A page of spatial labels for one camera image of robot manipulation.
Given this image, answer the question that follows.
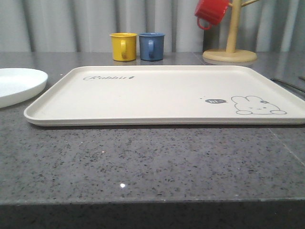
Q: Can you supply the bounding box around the cream rabbit serving tray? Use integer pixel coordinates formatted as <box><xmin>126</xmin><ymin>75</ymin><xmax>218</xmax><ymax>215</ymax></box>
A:
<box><xmin>24</xmin><ymin>65</ymin><xmax>305</xmax><ymax>126</ymax></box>

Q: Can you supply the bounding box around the wooden mug tree stand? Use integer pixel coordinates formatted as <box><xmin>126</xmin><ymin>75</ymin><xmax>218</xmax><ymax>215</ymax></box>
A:
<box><xmin>203</xmin><ymin>0</ymin><xmax>258</xmax><ymax>62</ymax></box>

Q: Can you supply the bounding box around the yellow mug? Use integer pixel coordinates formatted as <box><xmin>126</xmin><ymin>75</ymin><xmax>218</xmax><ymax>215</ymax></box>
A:
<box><xmin>110</xmin><ymin>32</ymin><xmax>137</xmax><ymax>62</ymax></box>

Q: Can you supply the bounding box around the red mug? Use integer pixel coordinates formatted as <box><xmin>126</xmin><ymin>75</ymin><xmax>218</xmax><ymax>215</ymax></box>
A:
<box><xmin>194</xmin><ymin>0</ymin><xmax>230</xmax><ymax>30</ymax></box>

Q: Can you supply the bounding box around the white round plate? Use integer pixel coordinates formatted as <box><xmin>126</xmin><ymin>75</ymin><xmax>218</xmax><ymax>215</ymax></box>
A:
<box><xmin>0</xmin><ymin>68</ymin><xmax>48</xmax><ymax>108</ymax></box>

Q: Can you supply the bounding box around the silver metal chopstick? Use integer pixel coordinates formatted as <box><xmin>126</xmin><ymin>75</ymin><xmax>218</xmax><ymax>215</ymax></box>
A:
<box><xmin>270</xmin><ymin>78</ymin><xmax>305</xmax><ymax>100</ymax></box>

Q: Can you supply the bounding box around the blue mug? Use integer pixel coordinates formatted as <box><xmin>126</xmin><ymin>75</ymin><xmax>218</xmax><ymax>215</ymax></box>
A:
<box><xmin>139</xmin><ymin>32</ymin><xmax>165</xmax><ymax>61</ymax></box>

